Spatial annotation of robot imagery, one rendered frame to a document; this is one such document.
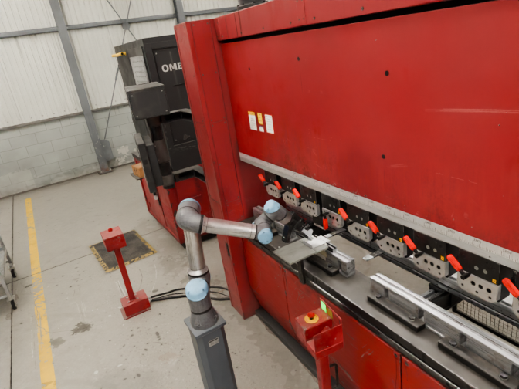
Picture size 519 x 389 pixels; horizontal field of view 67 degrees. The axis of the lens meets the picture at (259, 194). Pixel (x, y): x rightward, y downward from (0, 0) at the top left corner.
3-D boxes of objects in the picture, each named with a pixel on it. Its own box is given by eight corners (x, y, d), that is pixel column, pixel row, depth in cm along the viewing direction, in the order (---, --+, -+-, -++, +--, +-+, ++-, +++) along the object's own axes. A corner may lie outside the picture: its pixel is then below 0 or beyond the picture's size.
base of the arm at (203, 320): (197, 334, 204) (192, 319, 201) (186, 319, 217) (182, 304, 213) (222, 321, 211) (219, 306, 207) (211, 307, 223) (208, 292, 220)
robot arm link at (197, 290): (188, 314, 204) (183, 292, 200) (190, 299, 217) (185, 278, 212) (212, 310, 205) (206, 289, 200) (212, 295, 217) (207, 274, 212)
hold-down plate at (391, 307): (367, 299, 194) (366, 295, 193) (374, 295, 197) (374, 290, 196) (417, 333, 169) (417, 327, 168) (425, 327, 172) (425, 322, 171)
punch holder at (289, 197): (283, 201, 248) (279, 176, 242) (294, 197, 252) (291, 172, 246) (296, 208, 236) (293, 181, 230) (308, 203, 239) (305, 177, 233)
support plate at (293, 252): (273, 252, 228) (273, 251, 227) (309, 237, 238) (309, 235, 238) (290, 265, 213) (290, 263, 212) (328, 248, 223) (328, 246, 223)
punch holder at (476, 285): (456, 286, 148) (458, 248, 142) (470, 277, 152) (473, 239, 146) (496, 306, 136) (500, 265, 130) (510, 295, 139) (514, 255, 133)
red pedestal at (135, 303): (120, 309, 368) (93, 230, 338) (146, 298, 378) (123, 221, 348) (124, 320, 351) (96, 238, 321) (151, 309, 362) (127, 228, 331)
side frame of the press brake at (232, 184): (231, 306, 349) (172, 25, 265) (308, 268, 384) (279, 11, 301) (243, 320, 328) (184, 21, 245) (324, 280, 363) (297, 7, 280)
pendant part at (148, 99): (150, 190, 331) (123, 86, 300) (179, 182, 338) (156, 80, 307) (157, 210, 286) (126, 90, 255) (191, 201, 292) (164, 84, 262)
